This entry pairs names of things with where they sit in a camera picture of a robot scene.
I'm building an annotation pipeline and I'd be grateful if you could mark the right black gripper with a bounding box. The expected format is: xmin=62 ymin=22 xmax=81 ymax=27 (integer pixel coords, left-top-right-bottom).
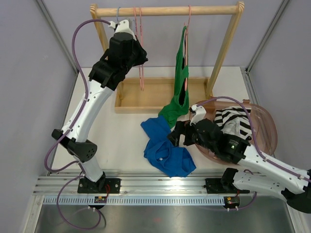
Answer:
xmin=167 ymin=120 xmax=215 ymax=152

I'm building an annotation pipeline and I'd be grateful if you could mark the pink hanger of striped top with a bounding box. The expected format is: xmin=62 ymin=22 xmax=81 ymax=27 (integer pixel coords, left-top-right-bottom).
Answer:
xmin=133 ymin=7 xmax=144 ymax=91

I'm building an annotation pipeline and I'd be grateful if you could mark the pink hanger of blue top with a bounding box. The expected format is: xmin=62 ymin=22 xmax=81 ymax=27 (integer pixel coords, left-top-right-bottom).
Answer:
xmin=138 ymin=6 xmax=146 ymax=92

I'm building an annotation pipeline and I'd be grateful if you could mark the blue tank top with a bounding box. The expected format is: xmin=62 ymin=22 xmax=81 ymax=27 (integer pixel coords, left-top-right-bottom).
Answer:
xmin=140 ymin=116 xmax=196 ymax=178

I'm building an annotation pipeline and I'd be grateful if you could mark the black white striped tank top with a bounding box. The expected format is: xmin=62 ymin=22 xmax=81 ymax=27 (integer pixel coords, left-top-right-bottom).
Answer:
xmin=213 ymin=106 xmax=252 ymax=141

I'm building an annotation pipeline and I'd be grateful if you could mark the mauve pink tank top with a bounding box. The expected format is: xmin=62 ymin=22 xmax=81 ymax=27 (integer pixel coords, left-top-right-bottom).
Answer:
xmin=208 ymin=150 xmax=215 ymax=157

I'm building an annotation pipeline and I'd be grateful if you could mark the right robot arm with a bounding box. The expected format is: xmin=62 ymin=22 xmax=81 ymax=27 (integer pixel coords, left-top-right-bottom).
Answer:
xmin=167 ymin=118 xmax=311 ymax=214

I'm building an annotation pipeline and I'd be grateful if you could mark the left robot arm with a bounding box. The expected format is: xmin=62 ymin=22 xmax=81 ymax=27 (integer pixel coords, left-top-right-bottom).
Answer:
xmin=52 ymin=32 xmax=148 ymax=194

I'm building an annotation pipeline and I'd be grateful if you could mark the green tank top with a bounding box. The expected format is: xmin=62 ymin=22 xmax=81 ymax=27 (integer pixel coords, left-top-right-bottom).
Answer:
xmin=158 ymin=26 xmax=190 ymax=128

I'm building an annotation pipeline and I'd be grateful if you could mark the pink hanger of green top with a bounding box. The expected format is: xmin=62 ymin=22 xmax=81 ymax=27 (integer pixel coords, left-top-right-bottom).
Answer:
xmin=182 ymin=5 xmax=192 ymax=90

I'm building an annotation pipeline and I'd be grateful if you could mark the wooden clothes rack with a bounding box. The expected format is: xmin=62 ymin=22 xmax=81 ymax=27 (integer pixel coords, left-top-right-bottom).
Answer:
xmin=89 ymin=1 xmax=245 ymax=115

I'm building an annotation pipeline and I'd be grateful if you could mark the translucent pink plastic basin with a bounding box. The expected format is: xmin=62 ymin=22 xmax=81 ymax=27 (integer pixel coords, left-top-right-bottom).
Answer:
xmin=189 ymin=98 xmax=277 ymax=156

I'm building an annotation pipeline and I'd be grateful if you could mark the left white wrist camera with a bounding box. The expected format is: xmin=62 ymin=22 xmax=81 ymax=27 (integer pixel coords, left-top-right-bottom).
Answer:
xmin=108 ymin=19 xmax=137 ymax=41

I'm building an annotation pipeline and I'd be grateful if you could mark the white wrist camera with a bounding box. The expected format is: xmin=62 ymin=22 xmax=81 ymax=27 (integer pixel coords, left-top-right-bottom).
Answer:
xmin=108 ymin=19 xmax=137 ymax=41
xmin=190 ymin=104 xmax=207 ymax=125

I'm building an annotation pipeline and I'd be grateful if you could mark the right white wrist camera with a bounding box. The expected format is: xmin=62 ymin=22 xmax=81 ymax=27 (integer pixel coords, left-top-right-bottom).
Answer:
xmin=190 ymin=104 xmax=207 ymax=125

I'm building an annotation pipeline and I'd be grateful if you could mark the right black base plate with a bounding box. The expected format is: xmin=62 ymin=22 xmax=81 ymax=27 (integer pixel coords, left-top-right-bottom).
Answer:
xmin=203 ymin=178 xmax=236 ymax=194

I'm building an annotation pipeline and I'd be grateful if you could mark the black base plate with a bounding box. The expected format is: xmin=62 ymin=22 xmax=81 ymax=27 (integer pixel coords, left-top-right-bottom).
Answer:
xmin=203 ymin=178 xmax=236 ymax=194
xmin=77 ymin=178 xmax=121 ymax=194

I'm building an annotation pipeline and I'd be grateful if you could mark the white slotted cable duct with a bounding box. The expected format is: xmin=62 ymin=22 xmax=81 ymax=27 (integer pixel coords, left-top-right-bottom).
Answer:
xmin=43 ymin=195 xmax=225 ymax=206

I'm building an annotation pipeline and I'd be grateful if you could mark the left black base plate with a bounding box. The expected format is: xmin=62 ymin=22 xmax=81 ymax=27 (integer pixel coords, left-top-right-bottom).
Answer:
xmin=77 ymin=178 xmax=121 ymax=194

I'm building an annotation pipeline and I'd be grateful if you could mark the left aluminium frame post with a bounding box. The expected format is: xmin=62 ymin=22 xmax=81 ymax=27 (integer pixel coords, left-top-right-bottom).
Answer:
xmin=35 ymin=0 xmax=80 ymax=74

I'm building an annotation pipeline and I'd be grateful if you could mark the aluminium frame post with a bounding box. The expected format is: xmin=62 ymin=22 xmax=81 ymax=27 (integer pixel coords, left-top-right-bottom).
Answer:
xmin=35 ymin=0 xmax=80 ymax=74
xmin=245 ymin=0 xmax=291 ymax=74

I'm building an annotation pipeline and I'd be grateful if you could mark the right aluminium frame post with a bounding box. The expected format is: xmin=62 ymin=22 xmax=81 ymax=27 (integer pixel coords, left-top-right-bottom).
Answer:
xmin=245 ymin=0 xmax=291 ymax=74

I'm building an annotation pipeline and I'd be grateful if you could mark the aluminium mounting rail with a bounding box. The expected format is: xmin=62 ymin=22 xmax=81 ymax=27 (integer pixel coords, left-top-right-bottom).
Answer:
xmin=32 ymin=169 xmax=225 ymax=196

